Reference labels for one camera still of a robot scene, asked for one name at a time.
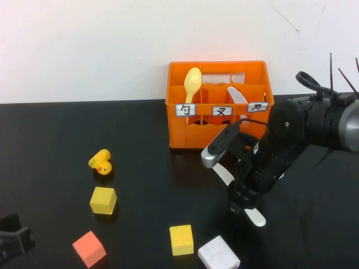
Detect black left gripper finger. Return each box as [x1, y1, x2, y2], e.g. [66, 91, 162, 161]
[0, 226, 36, 263]
[0, 213, 21, 233]

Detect salmon orange foam cube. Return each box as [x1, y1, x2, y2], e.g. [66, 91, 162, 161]
[72, 230, 107, 268]

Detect yellow foam cube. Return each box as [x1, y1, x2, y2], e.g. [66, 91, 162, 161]
[89, 186, 117, 215]
[169, 224, 195, 256]

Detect orange plastic cutlery holder crate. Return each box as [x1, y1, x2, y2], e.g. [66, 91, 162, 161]
[165, 61, 274, 150]

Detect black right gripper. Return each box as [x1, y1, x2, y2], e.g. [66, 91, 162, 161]
[227, 134, 293, 216]

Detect yellow plastic spoon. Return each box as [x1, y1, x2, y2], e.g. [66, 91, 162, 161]
[183, 67, 202, 124]

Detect yellow rubber duck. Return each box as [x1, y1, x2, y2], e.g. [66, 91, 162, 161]
[88, 149, 113, 176]

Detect large white foam cube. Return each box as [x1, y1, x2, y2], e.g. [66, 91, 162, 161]
[197, 235, 241, 269]

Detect pale pink plastic knife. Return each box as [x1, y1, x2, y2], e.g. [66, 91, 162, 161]
[226, 86, 250, 121]

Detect white label knife character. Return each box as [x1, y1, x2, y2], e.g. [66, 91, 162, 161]
[247, 102, 269, 113]

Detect black zip tie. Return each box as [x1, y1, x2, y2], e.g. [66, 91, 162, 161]
[337, 68, 359, 98]
[329, 52, 334, 98]
[311, 147, 335, 170]

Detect cream white plastic knife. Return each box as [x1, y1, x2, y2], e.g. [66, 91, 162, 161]
[212, 163, 266, 228]

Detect white label fork character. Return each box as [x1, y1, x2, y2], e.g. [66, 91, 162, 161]
[212, 106, 234, 117]

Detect black right camera cable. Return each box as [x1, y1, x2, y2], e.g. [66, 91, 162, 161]
[235, 71, 357, 127]

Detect white label spoon character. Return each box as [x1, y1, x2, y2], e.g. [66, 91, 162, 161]
[175, 103, 196, 117]

